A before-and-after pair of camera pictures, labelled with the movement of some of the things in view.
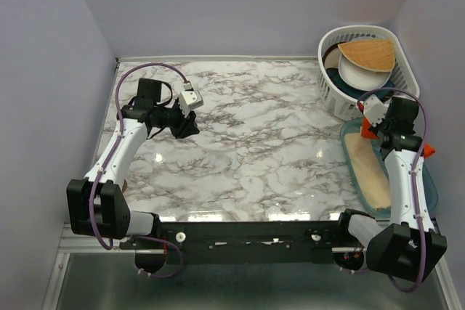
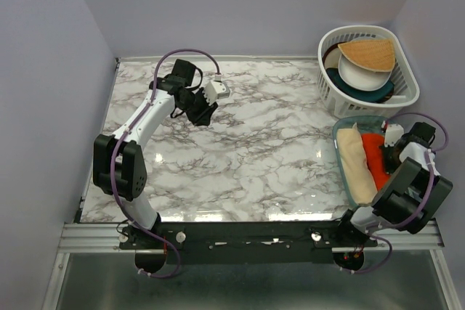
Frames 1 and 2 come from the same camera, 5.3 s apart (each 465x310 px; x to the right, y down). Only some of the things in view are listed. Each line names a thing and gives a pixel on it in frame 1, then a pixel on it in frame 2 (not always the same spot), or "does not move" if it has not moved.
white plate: [361, 78] does not move
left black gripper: [186, 127] → [203, 117]
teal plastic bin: [355, 126] → [365, 124]
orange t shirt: [366, 127] → [375, 157]
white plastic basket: [343, 106] does not move
